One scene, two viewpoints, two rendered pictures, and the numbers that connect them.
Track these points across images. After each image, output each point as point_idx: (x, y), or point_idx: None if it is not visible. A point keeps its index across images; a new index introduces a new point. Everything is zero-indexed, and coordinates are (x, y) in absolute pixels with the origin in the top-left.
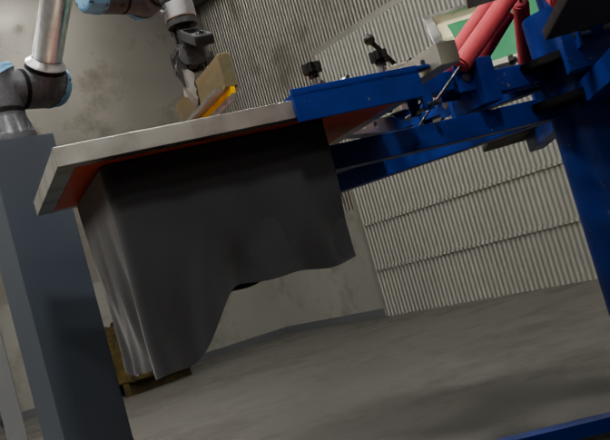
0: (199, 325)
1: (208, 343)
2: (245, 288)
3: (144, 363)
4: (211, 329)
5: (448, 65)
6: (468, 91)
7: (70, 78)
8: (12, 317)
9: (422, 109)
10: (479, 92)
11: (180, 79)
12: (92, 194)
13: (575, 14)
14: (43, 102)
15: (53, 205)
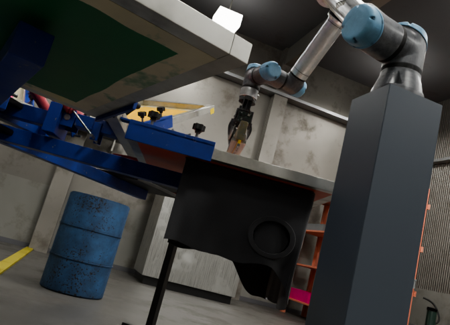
0: (246, 275)
1: (242, 283)
2: (199, 250)
3: (272, 296)
4: (241, 277)
5: (130, 155)
6: (70, 131)
7: (342, 27)
8: (415, 268)
9: (97, 141)
10: (65, 133)
11: (249, 135)
12: None
13: (148, 186)
14: (367, 54)
15: (327, 198)
